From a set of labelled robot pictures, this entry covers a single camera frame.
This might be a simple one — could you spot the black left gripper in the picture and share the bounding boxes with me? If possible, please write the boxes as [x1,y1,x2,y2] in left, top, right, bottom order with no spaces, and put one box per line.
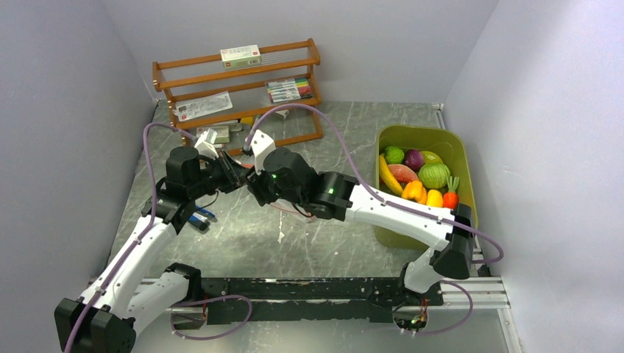
[188,149,246,199]

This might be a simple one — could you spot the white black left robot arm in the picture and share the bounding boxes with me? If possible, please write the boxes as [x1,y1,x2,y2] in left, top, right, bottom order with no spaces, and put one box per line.
[54,147,248,352]

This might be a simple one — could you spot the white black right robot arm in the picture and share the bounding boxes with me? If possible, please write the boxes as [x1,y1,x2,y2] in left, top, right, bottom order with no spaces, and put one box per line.
[244,147,474,304]

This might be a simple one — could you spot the green white box bottom shelf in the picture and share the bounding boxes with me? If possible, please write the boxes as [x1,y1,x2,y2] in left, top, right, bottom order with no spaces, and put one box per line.
[196,126,230,144]

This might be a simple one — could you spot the green white box shelf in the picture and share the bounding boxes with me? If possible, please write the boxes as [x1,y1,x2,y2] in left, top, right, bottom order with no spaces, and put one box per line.
[219,45,262,70]
[196,126,230,144]

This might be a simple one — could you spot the blue black stapler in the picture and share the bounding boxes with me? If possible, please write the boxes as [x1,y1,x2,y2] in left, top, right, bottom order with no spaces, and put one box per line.
[188,207,218,233]

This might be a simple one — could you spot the wooden three-tier shelf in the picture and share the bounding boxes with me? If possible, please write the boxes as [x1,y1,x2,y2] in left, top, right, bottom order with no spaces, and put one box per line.
[152,38,322,132]

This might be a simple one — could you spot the coloured marker pen pack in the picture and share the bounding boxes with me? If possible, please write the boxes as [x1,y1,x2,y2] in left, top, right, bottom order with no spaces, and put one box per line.
[266,77,313,104]

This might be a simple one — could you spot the green white box top shelf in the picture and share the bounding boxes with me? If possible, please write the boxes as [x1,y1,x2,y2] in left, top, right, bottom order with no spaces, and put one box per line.
[219,45,262,70]

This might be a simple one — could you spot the yellow toy banana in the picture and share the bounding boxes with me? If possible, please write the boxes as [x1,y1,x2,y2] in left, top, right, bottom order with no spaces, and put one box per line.
[378,154,403,196]

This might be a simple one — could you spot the green toy lime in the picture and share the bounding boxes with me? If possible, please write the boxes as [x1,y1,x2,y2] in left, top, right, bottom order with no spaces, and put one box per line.
[383,146,405,165]

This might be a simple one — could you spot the pink toy watermelon slice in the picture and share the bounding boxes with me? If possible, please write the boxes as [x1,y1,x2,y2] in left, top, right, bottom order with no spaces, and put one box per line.
[388,164,419,184]

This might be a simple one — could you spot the orange toy bell pepper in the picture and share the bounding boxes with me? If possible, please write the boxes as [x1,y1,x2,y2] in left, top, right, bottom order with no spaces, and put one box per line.
[401,181,428,204]

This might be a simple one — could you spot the purple toy onion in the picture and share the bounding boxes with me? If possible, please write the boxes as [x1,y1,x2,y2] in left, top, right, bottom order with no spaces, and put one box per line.
[403,149,425,172]

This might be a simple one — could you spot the yellow toy lemon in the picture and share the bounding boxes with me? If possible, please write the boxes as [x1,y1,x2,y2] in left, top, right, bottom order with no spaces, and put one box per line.
[426,189,444,207]

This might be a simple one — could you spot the orange toy carrot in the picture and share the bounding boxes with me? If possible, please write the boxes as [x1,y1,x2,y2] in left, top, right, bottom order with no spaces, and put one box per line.
[443,176,460,210]

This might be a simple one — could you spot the olive green plastic bin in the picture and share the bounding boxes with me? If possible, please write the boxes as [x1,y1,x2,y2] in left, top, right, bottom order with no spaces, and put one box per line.
[372,125,478,228]

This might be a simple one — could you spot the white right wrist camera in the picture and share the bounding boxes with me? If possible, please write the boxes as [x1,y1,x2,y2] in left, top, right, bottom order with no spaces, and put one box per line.
[243,129,276,175]

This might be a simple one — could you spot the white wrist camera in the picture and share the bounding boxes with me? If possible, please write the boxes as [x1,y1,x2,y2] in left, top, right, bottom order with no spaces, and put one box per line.
[243,129,276,175]
[194,128,219,160]

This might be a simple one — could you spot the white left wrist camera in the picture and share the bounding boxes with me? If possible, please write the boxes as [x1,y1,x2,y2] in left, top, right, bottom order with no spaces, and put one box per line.
[194,128,219,160]

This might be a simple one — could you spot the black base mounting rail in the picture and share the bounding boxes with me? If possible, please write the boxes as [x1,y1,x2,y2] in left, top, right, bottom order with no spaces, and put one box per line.
[178,277,443,325]

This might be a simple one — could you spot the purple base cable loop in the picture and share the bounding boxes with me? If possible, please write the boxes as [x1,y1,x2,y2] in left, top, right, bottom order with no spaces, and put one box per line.
[169,296,255,341]

